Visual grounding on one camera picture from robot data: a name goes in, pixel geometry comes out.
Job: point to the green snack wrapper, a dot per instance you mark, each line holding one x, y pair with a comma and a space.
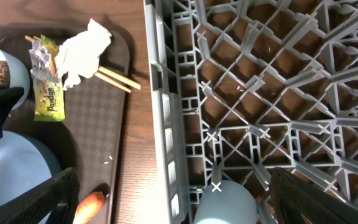
47, 85

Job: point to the wooden chopstick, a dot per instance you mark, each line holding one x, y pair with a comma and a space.
120, 77
100, 75

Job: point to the dark blue plate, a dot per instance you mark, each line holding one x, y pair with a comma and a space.
25, 162

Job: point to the light blue small bowl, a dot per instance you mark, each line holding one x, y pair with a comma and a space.
19, 75

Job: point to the orange carrot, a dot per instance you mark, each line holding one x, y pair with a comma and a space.
89, 207

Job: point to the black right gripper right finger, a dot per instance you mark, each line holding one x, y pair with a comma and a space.
294, 199

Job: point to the brown serving tray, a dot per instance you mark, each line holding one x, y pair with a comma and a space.
89, 138

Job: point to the light blue cup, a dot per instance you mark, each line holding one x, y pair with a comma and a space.
226, 202

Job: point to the grey dishwasher rack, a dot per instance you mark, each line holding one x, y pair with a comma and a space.
251, 86

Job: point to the brown noodle lump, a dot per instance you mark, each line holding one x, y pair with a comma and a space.
4, 73

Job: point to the white napkin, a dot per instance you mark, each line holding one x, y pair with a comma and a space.
79, 56

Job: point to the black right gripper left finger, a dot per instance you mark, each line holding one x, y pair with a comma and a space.
56, 199

